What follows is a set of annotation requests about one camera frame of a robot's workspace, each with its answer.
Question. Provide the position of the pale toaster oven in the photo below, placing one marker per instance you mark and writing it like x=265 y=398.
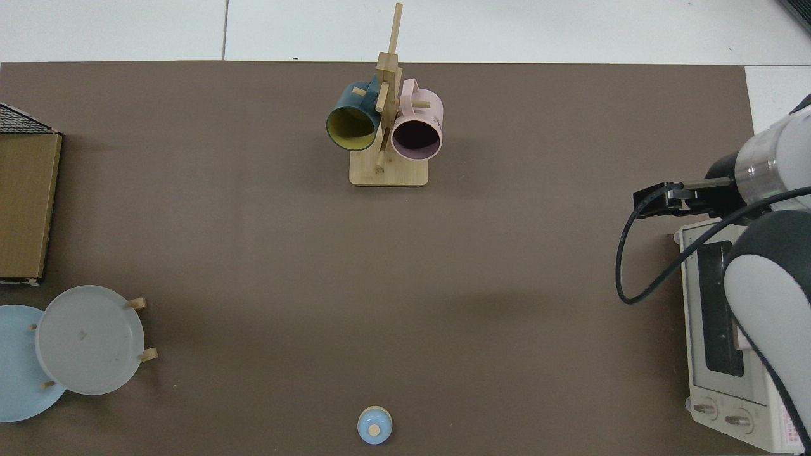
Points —
x=703 y=354

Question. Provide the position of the black flat object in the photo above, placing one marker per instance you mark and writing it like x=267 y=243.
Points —
x=799 y=11

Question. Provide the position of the pink cup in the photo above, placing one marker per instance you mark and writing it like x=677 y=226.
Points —
x=427 y=114

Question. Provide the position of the wooden cup stand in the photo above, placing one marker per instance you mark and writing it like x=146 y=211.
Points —
x=389 y=174

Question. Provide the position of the dark teal cup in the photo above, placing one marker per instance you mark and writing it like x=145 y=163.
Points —
x=345 y=101

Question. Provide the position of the small blue round thing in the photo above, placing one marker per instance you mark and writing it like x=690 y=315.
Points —
x=374 y=425

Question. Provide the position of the brown table cloth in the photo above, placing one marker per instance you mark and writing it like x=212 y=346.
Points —
x=285 y=285

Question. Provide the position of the wooden plate rack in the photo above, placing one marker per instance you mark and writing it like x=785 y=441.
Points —
x=142 y=304

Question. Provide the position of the grey plate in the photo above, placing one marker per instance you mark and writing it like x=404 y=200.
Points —
x=89 y=342

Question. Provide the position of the light blue plate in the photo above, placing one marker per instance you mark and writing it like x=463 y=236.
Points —
x=19 y=380

